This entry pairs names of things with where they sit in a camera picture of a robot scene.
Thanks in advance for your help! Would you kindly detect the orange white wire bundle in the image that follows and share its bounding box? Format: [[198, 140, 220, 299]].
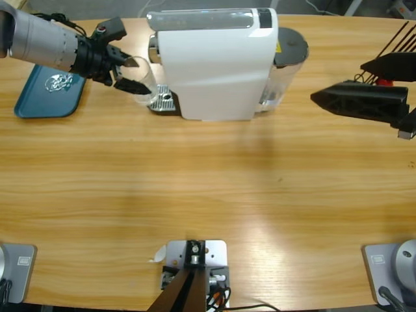
[[206, 287, 232, 309]]

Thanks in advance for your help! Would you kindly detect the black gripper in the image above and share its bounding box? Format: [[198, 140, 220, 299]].
[[74, 34, 152, 96], [310, 51, 416, 140]]

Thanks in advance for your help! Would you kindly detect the black power cable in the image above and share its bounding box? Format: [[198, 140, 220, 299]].
[[227, 303, 282, 312]]

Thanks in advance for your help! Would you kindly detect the teal plastic tray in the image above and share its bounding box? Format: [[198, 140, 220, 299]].
[[13, 63, 88, 120]]

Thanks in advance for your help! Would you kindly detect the clear water tank dark lid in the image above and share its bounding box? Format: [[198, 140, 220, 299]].
[[255, 27, 310, 115]]

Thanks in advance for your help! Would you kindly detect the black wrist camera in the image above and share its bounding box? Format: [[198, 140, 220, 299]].
[[92, 18, 127, 45]]

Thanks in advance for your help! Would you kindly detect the grey machine lever lid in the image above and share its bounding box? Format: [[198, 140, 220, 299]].
[[146, 8, 257, 32]]

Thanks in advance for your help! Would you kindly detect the grey metal leg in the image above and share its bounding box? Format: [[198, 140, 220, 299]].
[[344, 0, 363, 16]]

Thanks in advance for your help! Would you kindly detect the black base cable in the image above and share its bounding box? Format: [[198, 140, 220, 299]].
[[378, 285, 407, 312]]

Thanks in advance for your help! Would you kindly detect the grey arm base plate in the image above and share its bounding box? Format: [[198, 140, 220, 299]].
[[0, 243, 38, 304], [362, 239, 416, 306]]

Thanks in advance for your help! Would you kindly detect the white paper tape strip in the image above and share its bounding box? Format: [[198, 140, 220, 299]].
[[148, 245, 167, 263]]

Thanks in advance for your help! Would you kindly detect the thin white cable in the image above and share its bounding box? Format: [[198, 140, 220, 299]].
[[138, 0, 157, 17], [305, 0, 345, 16]]

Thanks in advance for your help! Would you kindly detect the white capsule coffee machine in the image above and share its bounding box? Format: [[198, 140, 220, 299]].
[[148, 6, 280, 123]]

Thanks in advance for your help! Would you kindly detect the white mount block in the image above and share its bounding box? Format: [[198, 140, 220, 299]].
[[161, 239, 231, 308]]

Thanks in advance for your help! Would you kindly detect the shiny crumpled clear film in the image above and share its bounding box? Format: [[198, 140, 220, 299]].
[[44, 73, 74, 94]]

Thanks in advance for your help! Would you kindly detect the light wooden crate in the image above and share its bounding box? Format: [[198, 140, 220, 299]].
[[0, 0, 32, 12]]

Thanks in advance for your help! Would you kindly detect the metal drip tray grate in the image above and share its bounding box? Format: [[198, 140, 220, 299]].
[[148, 84, 179, 113]]

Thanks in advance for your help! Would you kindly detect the dark brown post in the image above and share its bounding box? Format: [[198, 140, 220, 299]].
[[146, 239, 207, 312]]

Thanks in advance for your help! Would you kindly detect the orange grey device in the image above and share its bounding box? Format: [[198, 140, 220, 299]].
[[386, 0, 416, 19]]

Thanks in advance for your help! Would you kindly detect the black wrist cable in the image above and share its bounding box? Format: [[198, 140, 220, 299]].
[[32, 12, 98, 37]]

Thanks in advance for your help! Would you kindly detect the black wire capsule stand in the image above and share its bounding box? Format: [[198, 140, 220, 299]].
[[352, 21, 416, 86]]

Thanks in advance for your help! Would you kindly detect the clear plastic cup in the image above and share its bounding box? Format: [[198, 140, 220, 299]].
[[125, 55, 159, 107]]

